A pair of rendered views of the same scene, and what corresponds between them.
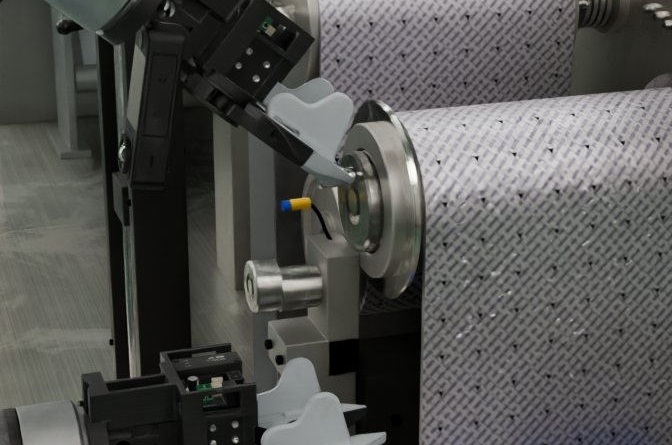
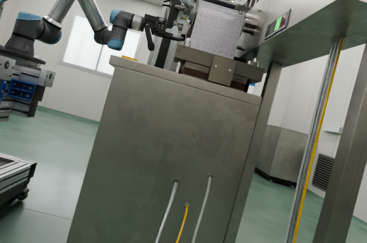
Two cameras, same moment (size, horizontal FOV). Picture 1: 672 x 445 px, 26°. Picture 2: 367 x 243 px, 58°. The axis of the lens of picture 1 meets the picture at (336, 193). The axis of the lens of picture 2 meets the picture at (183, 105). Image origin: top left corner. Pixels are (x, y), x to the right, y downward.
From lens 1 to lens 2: 1.18 m
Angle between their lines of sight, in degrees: 24
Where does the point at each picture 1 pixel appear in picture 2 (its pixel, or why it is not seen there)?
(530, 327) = (209, 33)
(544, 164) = (217, 10)
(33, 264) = not seen: hidden behind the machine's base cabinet
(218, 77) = not seen: outside the picture
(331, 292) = (183, 26)
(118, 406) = (148, 16)
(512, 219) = (210, 15)
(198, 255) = not seen: hidden behind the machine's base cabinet
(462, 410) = (196, 42)
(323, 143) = not seen: outside the picture
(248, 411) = (164, 22)
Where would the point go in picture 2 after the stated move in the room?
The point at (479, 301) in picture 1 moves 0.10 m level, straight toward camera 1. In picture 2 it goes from (202, 25) to (196, 18)
